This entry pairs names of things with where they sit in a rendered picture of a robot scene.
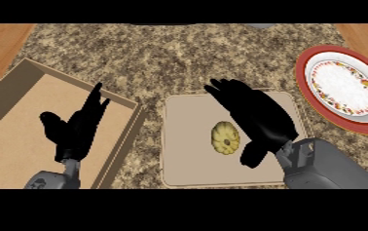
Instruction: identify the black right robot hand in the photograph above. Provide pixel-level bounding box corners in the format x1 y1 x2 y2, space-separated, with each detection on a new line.
203 78 299 170

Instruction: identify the yellow pattypan squash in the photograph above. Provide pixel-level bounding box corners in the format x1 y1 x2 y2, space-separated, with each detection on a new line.
210 120 241 156

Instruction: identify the open wooden drawer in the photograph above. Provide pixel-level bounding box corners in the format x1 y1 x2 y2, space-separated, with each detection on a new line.
0 58 147 190

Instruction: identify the grey object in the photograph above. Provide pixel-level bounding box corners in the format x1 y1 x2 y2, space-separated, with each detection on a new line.
246 22 277 30

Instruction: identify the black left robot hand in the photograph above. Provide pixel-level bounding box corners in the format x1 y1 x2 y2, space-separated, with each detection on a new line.
38 82 112 163

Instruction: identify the white floral plate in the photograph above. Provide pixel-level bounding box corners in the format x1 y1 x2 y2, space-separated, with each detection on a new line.
305 59 368 124

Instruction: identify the red round placemat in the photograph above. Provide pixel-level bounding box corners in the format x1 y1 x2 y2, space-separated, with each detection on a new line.
293 44 368 135

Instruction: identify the beige tray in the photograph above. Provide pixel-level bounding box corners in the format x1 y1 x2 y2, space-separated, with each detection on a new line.
159 91 309 188

